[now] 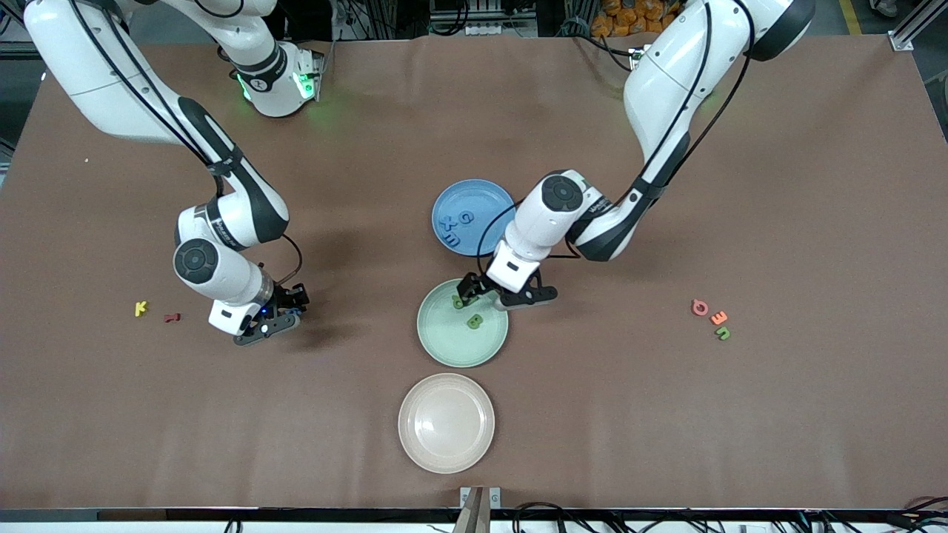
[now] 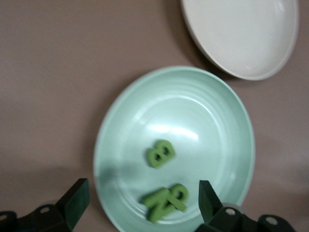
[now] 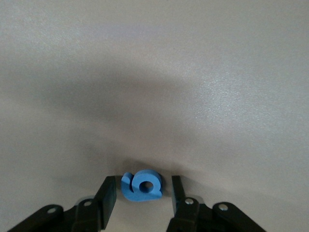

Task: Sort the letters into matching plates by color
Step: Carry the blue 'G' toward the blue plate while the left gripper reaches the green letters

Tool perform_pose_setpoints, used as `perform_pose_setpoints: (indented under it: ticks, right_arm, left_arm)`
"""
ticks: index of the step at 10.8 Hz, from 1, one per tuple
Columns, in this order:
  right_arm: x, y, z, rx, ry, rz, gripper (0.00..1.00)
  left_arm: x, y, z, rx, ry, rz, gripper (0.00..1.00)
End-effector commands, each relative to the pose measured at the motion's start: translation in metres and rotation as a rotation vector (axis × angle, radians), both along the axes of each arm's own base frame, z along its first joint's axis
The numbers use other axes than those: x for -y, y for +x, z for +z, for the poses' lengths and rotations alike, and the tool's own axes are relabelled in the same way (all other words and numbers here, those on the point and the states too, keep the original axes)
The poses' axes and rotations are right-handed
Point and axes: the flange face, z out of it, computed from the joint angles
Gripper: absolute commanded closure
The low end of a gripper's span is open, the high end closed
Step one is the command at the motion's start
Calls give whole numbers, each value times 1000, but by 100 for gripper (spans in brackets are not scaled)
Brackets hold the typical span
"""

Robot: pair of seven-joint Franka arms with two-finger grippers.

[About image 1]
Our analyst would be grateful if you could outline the green round plate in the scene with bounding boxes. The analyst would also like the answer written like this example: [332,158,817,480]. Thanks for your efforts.
[416,278,510,369]

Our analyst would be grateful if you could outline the blue round plate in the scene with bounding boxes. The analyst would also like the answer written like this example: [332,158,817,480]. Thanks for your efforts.
[432,178,517,258]

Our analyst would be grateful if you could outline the brown table cover sheet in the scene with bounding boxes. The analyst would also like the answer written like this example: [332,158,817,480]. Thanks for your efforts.
[0,36,948,512]

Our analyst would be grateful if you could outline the pale pink round plate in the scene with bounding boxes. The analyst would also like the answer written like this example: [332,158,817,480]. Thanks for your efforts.
[398,372,495,475]

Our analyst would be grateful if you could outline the black table edge strip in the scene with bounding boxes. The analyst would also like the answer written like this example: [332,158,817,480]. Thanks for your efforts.
[0,508,948,523]

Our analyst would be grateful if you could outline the pile of orange objects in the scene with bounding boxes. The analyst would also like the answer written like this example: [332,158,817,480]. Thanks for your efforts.
[591,0,678,38]

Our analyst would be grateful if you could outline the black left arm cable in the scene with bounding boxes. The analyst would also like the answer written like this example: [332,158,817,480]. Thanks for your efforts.
[475,0,756,281]

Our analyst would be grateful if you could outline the metal clamp bracket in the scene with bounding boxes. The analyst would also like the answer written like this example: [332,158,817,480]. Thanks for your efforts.
[452,486,502,533]

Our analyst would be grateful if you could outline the black cable bundle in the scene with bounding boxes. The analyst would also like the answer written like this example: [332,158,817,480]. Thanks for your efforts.
[511,497,948,533]

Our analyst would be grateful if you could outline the aluminium frame profile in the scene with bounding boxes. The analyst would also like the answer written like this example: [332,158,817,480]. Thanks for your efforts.
[889,0,948,51]

